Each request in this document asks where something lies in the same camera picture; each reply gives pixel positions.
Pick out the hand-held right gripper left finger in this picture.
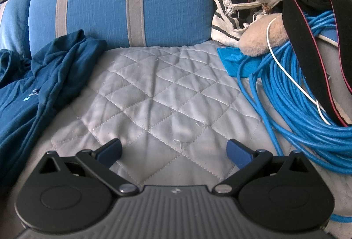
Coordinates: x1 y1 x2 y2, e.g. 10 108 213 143
38 139 136 197

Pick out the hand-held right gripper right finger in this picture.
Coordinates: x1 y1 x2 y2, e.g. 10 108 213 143
216 139 314 197

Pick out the dark blue sweatshirt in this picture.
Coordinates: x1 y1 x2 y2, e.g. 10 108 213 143
0 29 108 179

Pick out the grey quilted bedspread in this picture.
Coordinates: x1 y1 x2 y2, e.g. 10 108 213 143
0 41 352 239

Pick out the beige plush toy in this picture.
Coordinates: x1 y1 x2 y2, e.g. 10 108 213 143
239 15 290 57

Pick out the white striped tote bag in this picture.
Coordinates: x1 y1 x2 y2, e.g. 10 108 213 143
209 0 278 47

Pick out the large blue grey-striped pillow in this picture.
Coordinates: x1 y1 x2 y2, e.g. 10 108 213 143
29 0 215 56

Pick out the coiled blue cable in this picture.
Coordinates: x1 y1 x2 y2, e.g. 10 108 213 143
236 9 352 223

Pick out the thin white cable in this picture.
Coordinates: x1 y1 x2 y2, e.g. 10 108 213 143
265 16 332 126

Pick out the black red-edged strap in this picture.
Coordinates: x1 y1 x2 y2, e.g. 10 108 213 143
235 0 352 128

